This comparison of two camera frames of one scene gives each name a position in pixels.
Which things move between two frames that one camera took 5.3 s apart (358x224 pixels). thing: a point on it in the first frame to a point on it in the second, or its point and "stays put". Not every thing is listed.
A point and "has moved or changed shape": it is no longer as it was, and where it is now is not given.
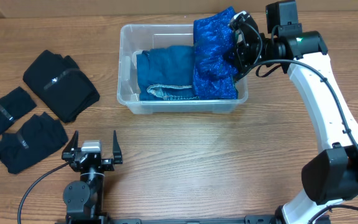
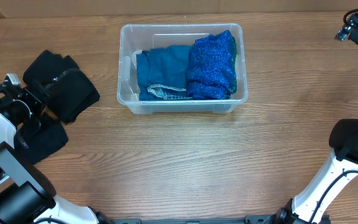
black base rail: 97,218 stays put
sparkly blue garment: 215,67 has moved or changed shape
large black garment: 58,80 stays put
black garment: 37,136 stays put
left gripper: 91,159 to 33,99
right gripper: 245,47 to 356,32
